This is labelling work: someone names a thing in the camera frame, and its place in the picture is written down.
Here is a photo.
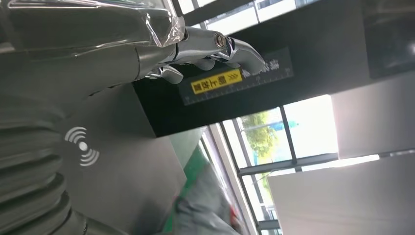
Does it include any yellow warning sticker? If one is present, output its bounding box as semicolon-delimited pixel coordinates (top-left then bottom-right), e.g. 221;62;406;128
190;68;243;95

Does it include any grey plastic mailer package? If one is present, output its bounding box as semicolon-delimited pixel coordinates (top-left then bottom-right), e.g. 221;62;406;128
155;164;248;235

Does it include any black inbound scanner machine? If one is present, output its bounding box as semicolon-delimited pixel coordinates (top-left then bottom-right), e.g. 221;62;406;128
56;0;415;235

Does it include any green conveyor belt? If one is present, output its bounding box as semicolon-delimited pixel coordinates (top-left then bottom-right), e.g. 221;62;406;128
162;145;212;235

